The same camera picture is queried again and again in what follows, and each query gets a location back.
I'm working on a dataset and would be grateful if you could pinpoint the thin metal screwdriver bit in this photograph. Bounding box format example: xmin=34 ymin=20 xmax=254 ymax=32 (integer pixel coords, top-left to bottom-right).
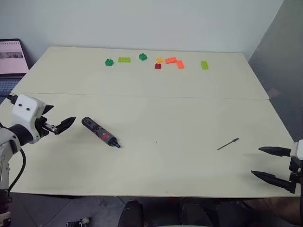
xmin=217 ymin=138 xmax=240 ymax=151

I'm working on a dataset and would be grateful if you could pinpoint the grey partition panel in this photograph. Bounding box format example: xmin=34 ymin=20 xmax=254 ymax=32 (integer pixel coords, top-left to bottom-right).
xmin=248 ymin=0 xmax=303 ymax=147

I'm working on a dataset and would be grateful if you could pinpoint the open laptop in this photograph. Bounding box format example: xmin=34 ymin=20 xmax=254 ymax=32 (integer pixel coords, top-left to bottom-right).
xmin=0 ymin=38 xmax=30 ymax=97

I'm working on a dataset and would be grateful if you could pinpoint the dark rounded shape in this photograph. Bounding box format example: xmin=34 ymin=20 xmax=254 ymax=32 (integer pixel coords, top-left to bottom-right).
xmin=120 ymin=199 xmax=145 ymax=227
xmin=179 ymin=197 xmax=214 ymax=227

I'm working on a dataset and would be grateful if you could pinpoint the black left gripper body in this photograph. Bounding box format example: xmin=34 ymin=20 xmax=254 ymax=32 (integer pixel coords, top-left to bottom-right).
xmin=35 ymin=115 xmax=59 ymax=140

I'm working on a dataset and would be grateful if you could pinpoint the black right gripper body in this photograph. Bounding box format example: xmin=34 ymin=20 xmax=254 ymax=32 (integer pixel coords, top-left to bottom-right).
xmin=287 ymin=157 xmax=303 ymax=197

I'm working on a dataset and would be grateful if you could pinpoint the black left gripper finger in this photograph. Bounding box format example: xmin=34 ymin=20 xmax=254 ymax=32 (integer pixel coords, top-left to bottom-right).
xmin=42 ymin=105 xmax=55 ymax=117
xmin=54 ymin=116 xmax=77 ymax=136

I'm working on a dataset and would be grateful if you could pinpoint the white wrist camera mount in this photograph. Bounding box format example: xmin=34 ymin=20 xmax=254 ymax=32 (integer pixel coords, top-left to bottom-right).
xmin=11 ymin=94 xmax=46 ymax=144
xmin=290 ymin=139 xmax=303 ymax=162

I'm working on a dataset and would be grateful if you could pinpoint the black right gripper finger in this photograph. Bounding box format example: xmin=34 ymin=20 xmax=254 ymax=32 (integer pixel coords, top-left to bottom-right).
xmin=250 ymin=170 xmax=297 ymax=194
xmin=258 ymin=146 xmax=293 ymax=157

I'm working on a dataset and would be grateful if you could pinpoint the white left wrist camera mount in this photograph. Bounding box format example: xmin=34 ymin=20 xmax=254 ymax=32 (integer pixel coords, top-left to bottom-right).
xmin=11 ymin=94 xmax=46 ymax=144

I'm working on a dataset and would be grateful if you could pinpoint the grey red electric screwdriver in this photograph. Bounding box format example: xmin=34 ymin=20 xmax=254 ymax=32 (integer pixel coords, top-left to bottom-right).
xmin=81 ymin=117 xmax=122 ymax=149

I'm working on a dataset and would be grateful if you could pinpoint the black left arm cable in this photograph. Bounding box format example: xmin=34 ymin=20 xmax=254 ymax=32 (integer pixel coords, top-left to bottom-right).
xmin=0 ymin=93 xmax=27 ymax=192

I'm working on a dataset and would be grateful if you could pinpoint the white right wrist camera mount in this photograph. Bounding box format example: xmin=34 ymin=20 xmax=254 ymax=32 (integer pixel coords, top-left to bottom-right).
xmin=290 ymin=139 xmax=303 ymax=162

